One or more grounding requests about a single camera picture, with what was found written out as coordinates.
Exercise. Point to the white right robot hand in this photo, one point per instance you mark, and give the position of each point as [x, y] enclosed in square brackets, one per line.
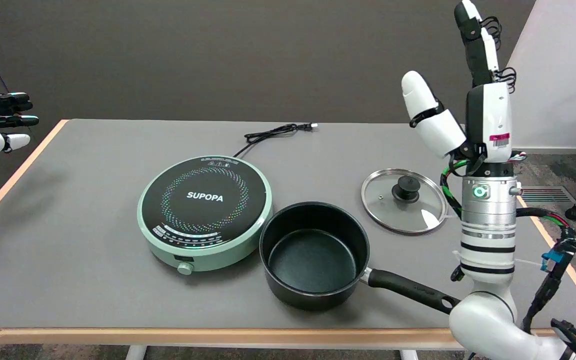
[490, 120]

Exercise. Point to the glass pot lid black knob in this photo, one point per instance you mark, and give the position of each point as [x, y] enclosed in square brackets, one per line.
[393, 205]

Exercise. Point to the metal floor vent grille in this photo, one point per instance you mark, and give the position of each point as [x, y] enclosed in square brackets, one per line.
[548, 195]

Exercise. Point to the green round induction cooker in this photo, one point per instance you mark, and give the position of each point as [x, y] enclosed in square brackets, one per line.
[203, 200]

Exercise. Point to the white table leg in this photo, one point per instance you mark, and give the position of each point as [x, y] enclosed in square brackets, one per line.
[409, 355]
[135, 353]

